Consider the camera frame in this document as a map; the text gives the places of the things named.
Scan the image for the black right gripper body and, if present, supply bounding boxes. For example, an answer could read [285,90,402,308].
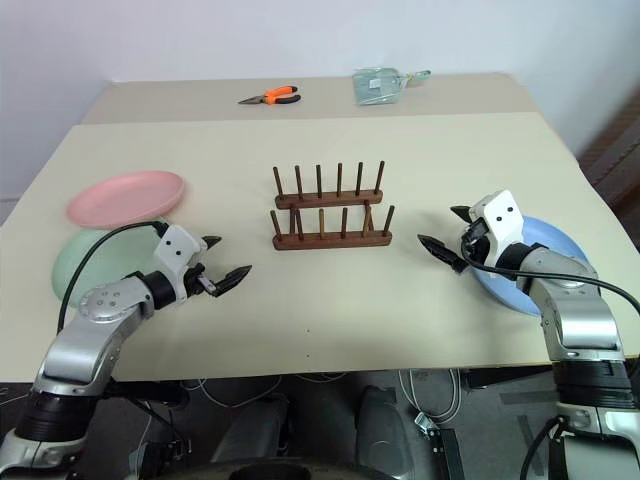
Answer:
[458,214,495,265]

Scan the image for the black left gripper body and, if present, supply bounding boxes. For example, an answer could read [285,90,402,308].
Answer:
[183,248,227,301]

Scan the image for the wooden dish rack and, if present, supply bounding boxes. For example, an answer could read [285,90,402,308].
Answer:
[268,160,398,252]

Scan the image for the light blue plate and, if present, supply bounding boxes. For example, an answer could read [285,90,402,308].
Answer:
[466,215,592,318]

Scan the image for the pink red plate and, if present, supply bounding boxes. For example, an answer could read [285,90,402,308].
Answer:
[65,170,187,231]

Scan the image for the pale green plate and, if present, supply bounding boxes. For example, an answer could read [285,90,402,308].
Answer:
[50,218,172,303]

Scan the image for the green item in plastic bag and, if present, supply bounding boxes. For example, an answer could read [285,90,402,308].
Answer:
[351,67,433,108]

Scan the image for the dark brown wooden furniture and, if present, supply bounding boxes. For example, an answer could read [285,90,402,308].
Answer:
[574,88,640,224]

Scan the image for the orange black pliers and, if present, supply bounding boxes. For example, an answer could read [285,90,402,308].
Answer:
[237,85,303,108]

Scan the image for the dark grey rounded shell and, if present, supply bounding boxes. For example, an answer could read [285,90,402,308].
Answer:
[356,384,427,480]

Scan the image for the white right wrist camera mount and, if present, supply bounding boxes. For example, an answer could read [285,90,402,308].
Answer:
[468,189,527,279]

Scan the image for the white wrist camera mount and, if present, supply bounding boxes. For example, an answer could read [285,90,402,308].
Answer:
[152,224,209,302]
[468,189,527,279]

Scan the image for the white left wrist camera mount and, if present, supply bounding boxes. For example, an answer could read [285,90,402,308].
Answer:
[152,224,209,302]

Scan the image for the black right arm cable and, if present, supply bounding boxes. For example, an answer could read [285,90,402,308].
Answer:
[461,249,640,304]

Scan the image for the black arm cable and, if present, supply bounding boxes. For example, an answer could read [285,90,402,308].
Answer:
[56,221,169,334]
[461,249,640,304]

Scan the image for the white floor cable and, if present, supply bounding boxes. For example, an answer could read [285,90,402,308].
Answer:
[180,373,282,407]
[398,368,462,422]

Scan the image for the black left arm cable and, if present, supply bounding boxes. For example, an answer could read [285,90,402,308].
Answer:
[56,221,169,334]

